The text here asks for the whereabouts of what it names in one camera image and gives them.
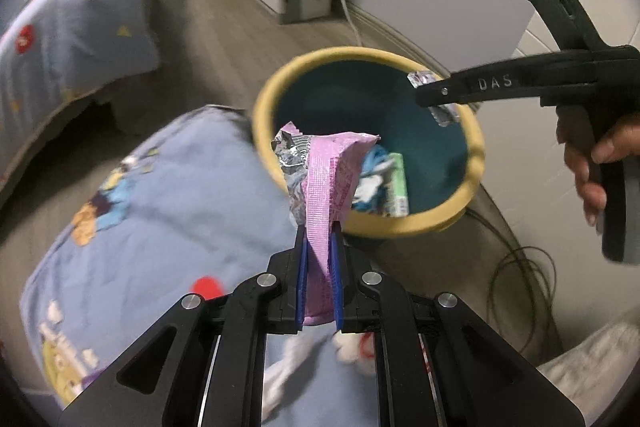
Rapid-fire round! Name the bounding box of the silver foil wrapper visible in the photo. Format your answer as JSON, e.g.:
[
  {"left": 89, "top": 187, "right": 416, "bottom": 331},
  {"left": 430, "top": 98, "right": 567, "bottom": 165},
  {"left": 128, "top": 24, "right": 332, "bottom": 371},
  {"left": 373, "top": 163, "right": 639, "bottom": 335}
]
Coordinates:
[{"left": 407, "top": 69, "right": 461, "bottom": 128}]

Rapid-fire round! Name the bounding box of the blue wrapper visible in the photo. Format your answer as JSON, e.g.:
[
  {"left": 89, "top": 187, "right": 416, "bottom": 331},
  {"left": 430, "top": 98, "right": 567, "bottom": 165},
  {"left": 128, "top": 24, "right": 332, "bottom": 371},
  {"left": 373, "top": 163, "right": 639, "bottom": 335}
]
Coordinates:
[{"left": 350, "top": 144, "right": 401, "bottom": 215}]

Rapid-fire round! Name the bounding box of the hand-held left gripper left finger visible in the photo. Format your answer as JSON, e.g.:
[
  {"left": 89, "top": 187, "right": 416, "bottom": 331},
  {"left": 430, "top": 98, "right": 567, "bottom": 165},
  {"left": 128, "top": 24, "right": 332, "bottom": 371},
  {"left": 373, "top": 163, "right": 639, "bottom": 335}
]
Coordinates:
[{"left": 57, "top": 224, "right": 308, "bottom": 427}]

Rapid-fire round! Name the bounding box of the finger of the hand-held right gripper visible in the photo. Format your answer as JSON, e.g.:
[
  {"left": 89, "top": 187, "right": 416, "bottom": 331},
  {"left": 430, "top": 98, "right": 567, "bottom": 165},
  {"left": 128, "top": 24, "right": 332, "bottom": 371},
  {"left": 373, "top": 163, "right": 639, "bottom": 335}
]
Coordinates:
[{"left": 415, "top": 48, "right": 602, "bottom": 108}]

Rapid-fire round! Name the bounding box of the green packet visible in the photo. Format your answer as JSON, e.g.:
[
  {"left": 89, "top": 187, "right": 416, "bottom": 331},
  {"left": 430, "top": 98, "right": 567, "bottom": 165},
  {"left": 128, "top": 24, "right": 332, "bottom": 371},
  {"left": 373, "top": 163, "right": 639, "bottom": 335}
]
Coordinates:
[{"left": 382, "top": 152, "right": 411, "bottom": 218}]

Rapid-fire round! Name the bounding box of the printed blue bed cover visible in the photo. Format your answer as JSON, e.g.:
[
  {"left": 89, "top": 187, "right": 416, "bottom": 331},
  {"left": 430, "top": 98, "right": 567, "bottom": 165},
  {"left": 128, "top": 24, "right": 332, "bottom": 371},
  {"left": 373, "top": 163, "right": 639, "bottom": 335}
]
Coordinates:
[{"left": 0, "top": 0, "right": 161, "bottom": 198}]

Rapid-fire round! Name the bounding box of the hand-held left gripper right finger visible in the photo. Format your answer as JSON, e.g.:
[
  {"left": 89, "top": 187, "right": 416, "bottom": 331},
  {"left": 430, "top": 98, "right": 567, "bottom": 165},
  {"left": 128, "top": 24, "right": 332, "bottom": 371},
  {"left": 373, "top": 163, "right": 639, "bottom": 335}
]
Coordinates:
[{"left": 330, "top": 222, "right": 586, "bottom": 427}]

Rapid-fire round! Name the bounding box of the white fluffy cloth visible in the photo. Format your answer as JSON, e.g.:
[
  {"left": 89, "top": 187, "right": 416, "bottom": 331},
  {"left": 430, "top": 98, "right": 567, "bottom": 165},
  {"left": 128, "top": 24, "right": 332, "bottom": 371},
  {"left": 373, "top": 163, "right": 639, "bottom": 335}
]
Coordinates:
[{"left": 537, "top": 319, "right": 640, "bottom": 427}]

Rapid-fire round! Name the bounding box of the black cable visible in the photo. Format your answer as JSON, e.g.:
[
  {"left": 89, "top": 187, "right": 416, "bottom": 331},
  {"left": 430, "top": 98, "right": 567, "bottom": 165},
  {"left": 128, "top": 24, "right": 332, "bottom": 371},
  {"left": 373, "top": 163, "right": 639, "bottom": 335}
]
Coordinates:
[{"left": 467, "top": 202, "right": 566, "bottom": 358}]

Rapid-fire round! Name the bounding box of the yellow rimmed teal basket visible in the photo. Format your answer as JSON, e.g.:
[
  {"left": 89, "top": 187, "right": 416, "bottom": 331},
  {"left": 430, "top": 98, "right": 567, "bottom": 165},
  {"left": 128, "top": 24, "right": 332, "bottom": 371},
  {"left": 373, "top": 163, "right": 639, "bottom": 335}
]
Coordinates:
[{"left": 250, "top": 47, "right": 486, "bottom": 240}]

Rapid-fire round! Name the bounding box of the purple foil snack packet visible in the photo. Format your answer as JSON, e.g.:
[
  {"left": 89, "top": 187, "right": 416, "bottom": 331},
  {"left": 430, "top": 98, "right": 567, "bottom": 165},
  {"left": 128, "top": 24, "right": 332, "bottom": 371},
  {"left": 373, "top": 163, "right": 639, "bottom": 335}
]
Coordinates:
[{"left": 270, "top": 122, "right": 381, "bottom": 325}]

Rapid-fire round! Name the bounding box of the white cable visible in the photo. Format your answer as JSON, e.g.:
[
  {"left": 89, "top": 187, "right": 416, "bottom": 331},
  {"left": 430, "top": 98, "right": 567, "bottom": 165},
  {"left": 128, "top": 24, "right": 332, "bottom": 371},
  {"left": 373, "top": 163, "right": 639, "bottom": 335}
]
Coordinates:
[{"left": 334, "top": 0, "right": 366, "bottom": 48}]

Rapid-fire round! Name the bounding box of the person's right hand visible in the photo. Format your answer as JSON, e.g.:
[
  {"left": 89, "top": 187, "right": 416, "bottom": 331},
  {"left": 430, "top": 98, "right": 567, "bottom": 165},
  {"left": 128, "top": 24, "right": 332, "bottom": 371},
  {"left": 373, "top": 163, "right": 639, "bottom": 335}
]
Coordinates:
[{"left": 556, "top": 108, "right": 640, "bottom": 235}]

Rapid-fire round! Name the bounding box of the printed blue blanket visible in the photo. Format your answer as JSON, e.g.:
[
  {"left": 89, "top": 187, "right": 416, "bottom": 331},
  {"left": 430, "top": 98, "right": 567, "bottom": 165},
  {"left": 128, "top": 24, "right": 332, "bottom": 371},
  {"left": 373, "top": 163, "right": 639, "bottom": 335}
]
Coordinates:
[{"left": 20, "top": 104, "right": 431, "bottom": 427}]

